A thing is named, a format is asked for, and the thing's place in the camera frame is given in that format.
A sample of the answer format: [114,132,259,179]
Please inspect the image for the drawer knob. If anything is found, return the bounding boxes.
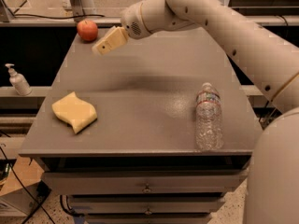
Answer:
[142,184,151,193]
[144,207,152,216]

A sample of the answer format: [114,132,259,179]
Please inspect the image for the top drawer knob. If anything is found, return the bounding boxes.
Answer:
[142,184,151,193]

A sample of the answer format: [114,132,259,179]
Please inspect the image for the cardboard box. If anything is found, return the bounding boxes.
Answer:
[0,157,43,217]

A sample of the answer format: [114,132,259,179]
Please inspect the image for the white pump dispenser bottle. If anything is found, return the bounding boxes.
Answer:
[5,63,32,96]

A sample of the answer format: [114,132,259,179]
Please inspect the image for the black cable on floor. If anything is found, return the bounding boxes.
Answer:
[0,145,57,224]

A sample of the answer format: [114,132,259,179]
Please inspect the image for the yellow wavy sponge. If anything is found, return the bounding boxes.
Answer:
[51,91,97,133]

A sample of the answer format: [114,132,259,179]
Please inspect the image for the grey drawer cabinet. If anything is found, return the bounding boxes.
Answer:
[21,29,262,224]

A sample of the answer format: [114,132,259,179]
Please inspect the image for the clear plastic water bottle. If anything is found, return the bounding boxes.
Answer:
[195,82,223,151]

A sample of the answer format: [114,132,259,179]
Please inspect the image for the grey metal frame rail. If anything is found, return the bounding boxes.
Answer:
[1,0,299,26]

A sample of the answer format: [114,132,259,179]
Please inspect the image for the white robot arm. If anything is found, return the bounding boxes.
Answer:
[93,0,299,224]

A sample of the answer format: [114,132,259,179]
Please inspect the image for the red apple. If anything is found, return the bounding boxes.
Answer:
[77,20,98,42]

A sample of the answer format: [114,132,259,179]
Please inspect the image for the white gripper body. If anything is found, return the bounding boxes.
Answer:
[121,2,147,39]

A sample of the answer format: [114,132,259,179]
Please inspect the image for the black cable on shelf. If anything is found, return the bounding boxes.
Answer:
[12,13,106,21]

